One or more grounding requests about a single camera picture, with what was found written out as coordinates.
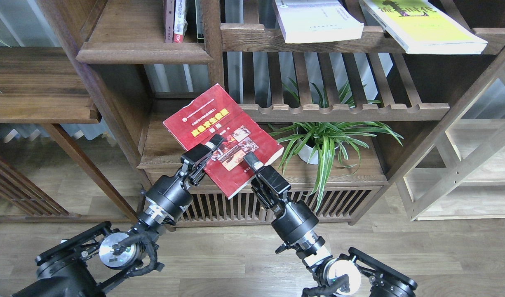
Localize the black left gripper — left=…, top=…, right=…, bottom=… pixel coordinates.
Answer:
left=178, top=134, right=224, bottom=186

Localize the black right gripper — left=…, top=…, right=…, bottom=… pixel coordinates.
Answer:
left=244, top=152, right=291, bottom=209

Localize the red paperback book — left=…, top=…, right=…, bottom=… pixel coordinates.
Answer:
left=163, top=84, right=284, bottom=198

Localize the white paperback book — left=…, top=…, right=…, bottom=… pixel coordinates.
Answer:
left=273, top=0, right=364, bottom=44

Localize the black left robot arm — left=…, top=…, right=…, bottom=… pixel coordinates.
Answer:
left=14, top=134, right=223, bottom=297

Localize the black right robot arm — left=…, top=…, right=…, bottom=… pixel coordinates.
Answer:
left=244, top=152, right=418, bottom=297

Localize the white plant pot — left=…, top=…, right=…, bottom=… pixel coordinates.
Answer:
left=297, top=129, right=335, bottom=166

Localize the green spider plant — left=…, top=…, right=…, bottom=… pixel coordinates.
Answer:
left=267, top=78, right=404, bottom=212

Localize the dark wooden bookshelf cabinet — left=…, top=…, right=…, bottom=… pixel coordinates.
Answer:
left=37, top=0, right=505, bottom=224

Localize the red white upright book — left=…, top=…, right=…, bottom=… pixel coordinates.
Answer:
left=173, top=0, right=188, bottom=43

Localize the dark green upright book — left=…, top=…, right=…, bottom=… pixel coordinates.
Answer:
left=195, top=0, right=205, bottom=43

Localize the dark maroon upright book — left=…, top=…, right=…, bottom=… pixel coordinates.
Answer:
left=162, top=0, right=175, bottom=43

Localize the dark slatted wooden rack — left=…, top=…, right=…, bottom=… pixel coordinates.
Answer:
left=0, top=156, right=83, bottom=222

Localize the yellow green paperback book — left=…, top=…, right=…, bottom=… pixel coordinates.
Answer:
left=359, top=0, right=488, bottom=55

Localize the light wooden shelf frame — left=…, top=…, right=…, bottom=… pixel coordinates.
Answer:
left=396, top=63, right=505, bottom=221

